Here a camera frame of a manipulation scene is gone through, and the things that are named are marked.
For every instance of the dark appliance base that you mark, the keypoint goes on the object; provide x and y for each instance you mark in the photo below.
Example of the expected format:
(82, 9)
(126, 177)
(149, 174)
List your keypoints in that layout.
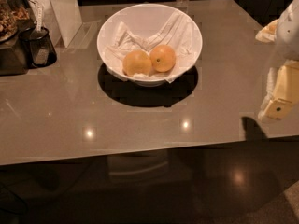
(13, 58)

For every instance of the orange fruit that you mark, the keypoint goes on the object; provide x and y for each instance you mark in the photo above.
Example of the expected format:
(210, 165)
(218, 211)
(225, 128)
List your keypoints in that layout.
(163, 58)
(136, 62)

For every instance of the white cloth in bowl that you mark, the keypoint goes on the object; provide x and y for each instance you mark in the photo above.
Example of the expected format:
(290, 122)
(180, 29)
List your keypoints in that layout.
(176, 32)

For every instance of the white utensil in cup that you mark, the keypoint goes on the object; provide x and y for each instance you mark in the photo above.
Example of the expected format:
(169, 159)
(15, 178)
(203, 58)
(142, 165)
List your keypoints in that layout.
(39, 17)

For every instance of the white ceramic bowl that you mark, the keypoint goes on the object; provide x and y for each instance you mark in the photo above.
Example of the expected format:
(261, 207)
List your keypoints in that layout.
(145, 20)

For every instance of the black mesh cup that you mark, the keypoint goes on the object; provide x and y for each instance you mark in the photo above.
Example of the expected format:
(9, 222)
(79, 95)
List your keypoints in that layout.
(38, 46)

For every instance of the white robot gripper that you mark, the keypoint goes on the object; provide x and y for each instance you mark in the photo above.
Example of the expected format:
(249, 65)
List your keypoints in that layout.
(288, 36)

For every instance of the glass jar of nuts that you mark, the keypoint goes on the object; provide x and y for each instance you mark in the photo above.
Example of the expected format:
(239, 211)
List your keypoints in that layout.
(11, 11)

